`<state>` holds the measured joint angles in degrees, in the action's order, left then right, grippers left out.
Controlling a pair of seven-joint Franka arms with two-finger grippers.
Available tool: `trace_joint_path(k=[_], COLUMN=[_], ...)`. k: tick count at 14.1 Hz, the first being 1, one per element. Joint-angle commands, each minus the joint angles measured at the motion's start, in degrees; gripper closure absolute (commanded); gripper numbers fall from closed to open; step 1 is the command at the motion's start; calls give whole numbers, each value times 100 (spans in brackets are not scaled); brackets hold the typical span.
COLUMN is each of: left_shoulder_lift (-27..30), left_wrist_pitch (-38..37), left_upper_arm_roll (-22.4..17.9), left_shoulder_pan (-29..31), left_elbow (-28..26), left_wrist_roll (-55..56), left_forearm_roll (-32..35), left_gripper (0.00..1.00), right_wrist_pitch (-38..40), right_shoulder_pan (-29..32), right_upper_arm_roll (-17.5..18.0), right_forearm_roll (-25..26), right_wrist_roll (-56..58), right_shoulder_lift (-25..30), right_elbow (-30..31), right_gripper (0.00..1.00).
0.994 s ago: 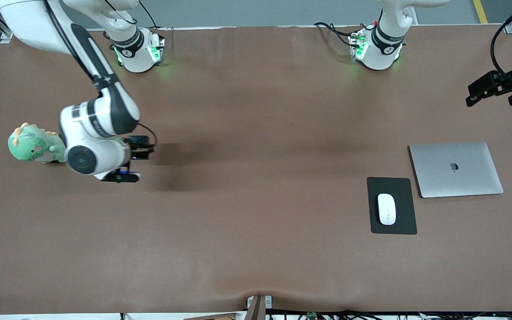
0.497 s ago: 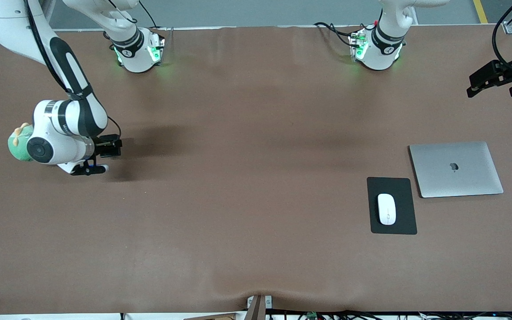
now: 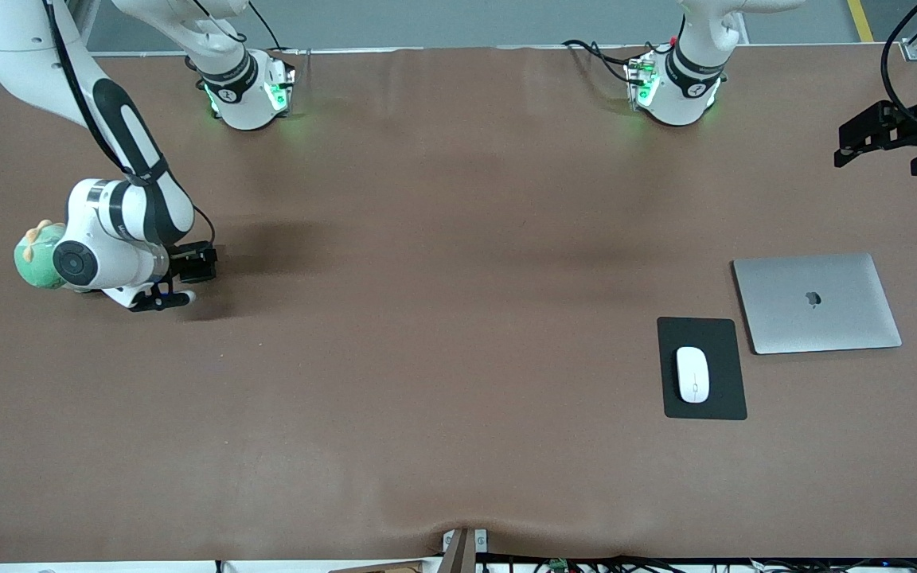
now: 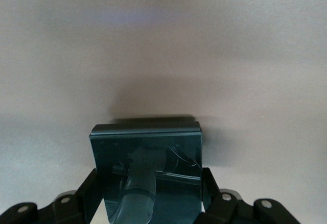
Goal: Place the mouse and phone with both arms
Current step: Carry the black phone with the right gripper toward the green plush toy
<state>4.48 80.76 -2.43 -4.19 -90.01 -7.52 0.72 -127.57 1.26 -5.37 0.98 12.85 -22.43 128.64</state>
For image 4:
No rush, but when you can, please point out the brown table cover mat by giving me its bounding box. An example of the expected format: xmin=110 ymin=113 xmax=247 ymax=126
xmin=0 ymin=0 xmax=327 ymax=224

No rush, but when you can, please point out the small black rectangular box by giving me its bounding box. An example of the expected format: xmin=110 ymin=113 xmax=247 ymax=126
xmin=89 ymin=116 xmax=204 ymax=224

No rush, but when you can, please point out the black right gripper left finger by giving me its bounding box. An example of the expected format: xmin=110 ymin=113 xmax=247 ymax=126
xmin=0 ymin=168 xmax=103 ymax=224

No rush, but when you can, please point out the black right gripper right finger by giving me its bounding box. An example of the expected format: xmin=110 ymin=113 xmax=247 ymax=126
xmin=198 ymin=166 xmax=300 ymax=224

